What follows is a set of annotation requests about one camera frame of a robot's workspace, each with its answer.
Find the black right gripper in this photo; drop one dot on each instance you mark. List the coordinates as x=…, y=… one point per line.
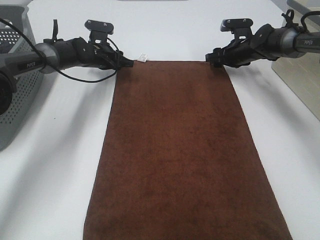
x=242, y=52

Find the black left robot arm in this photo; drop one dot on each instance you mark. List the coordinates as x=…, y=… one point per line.
x=60, y=55

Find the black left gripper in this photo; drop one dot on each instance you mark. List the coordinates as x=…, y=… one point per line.
x=100, y=56

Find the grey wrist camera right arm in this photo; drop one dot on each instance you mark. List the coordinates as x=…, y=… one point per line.
x=239, y=27

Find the grey perforated plastic basket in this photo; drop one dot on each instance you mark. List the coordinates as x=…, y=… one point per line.
x=28, y=84

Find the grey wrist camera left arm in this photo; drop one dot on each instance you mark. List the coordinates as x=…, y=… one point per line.
x=99, y=31

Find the brown towel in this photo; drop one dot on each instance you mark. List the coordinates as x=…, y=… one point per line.
x=178, y=161

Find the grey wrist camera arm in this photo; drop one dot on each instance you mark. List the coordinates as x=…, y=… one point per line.
x=99, y=31
x=239, y=27

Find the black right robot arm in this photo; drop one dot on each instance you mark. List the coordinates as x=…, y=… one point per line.
x=287, y=42

